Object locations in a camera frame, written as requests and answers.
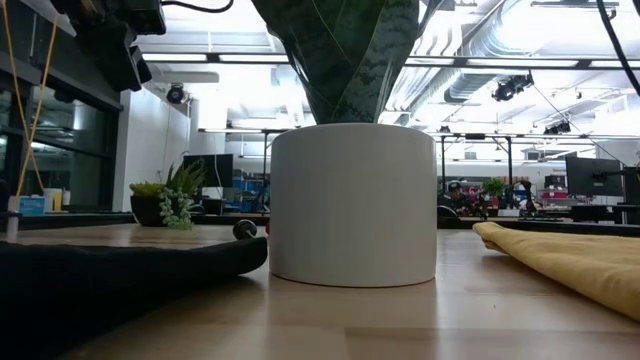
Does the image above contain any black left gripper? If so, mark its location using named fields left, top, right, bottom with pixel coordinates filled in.
left=48, top=0, right=154, bottom=94

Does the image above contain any black monitor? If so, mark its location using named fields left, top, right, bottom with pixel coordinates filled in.
left=565, top=156, right=624, bottom=198
left=622, top=166, right=640, bottom=206
left=181, top=153, right=235, bottom=189

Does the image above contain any small succulent in dark pot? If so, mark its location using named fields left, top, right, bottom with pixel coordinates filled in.
left=128, top=160, right=207, bottom=231

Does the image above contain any white cup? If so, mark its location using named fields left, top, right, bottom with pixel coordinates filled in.
left=43, top=187, right=72, bottom=212

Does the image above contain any blue and white box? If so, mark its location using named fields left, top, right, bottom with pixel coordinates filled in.
left=18, top=195, right=49, bottom=217

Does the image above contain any black toy berry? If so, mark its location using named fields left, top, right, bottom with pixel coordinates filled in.
left=232, top=218, right=259, bottom=241

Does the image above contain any black cloth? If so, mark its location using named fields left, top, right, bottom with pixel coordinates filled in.
left=0, top=236, right=269, bottom=360

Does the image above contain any green snake plant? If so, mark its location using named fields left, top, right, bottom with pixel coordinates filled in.
left=249, top=0, right=447, bottom=126

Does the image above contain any white round plant pot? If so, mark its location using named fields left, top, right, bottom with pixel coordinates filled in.
left=268, top=122, right=439, bottom=289

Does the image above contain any person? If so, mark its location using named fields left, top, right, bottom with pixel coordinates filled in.
left=446, top=179, right=481, bottom=216

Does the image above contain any background potted plant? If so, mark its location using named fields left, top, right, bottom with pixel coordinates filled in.
left=482, top=177, right=509, bottom=217

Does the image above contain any yellow cloth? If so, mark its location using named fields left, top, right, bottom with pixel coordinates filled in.
left=471, top=221, right=640, bottom=323

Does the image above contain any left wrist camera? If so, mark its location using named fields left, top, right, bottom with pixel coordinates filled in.
left=115, top=0, right=167, bottom=36

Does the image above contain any long ceiling light rail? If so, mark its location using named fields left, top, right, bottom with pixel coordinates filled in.
left=139, top=49, right=640, bottom=71

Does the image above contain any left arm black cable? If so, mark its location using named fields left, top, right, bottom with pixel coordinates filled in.
left=159, top=0, right=236, bottom=15

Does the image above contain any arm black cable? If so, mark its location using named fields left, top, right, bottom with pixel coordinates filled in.
left=594, top=0, right=640, bottom=97
left=159, top=0, right=236, bottom=15

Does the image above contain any yellow cable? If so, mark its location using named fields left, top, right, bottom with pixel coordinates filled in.
left=0, top=0, right=62, bottom=199

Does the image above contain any black aluminium table frame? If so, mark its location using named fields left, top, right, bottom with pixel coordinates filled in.
left=0, top=210, right=640, bottom=239

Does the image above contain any white upright post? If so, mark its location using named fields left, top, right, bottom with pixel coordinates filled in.
left=5, top=195, right=22, bottom=244

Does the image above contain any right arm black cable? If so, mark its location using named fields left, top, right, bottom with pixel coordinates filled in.
left=594, top=0, right=640, bottom=97

